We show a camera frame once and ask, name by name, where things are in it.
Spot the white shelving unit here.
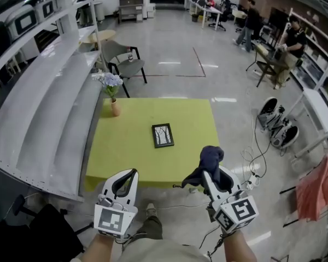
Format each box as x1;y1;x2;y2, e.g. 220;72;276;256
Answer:
0;0;104;203

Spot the orange vase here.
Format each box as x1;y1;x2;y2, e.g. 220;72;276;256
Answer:
110;98;121;117

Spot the wooden cabinet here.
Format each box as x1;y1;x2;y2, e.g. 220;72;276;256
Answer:
118;0;144;25

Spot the person's trouser leg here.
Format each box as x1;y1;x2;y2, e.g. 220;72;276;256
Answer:
119;215;210;262

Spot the round wooden table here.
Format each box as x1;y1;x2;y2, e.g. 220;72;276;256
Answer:
87;29;117;51

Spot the white rack with boxes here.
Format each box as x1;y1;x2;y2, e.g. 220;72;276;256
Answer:
289;7;328;106

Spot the wooden folding table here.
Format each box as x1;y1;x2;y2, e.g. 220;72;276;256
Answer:
245;44;290;88

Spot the black picture frame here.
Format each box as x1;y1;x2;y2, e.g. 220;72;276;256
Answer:
151;123;175;149

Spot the grey chair with black legs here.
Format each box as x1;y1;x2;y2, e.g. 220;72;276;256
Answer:
101;40;148;98

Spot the white power strip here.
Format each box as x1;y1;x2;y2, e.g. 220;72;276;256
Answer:
245;172;261;190

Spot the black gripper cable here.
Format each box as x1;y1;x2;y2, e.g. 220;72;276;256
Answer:
198;224;237;262

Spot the person's shoe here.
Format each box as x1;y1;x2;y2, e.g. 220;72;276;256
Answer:
145;203;157;218

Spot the long white desk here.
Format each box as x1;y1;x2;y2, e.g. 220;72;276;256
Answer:
186;0;224;30

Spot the black swivel chair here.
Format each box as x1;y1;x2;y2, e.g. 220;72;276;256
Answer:
208;7;228;32

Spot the white floor cable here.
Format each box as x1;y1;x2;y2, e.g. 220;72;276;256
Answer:
231;145;263;184

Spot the white wheeled device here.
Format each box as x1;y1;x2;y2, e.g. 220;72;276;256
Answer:
257;97;286;131
270;120;300;148

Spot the white metal frame table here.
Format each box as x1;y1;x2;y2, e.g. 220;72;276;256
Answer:
288;87;328;159

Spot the black office chair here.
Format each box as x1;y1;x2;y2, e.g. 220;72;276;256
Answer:
0;194;95;262

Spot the person's right forearm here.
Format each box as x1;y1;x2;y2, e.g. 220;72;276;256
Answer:
215;229;258;262

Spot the dark blue cloth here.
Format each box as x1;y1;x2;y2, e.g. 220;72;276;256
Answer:
181;145;225;188

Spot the person's left forearm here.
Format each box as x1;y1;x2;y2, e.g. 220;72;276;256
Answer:
81;231;126;262

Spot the black floor cable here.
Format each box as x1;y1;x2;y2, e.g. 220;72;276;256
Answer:
248;110;273;178

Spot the green tablecloth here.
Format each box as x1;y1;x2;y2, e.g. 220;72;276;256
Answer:
84;97;220;193

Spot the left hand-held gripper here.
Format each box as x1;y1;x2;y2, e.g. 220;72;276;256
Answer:
93;169;139;240

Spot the grey storage box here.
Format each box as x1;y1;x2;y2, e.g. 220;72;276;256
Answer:
4;4;38;43
32;0;56;25

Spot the pale blue flower bunch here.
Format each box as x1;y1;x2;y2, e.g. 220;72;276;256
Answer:
91;72;124;99

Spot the pink cloth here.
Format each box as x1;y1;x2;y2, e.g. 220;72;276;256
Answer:
295;147;328;221

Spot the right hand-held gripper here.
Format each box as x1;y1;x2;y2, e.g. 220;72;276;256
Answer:
203;165;260;233

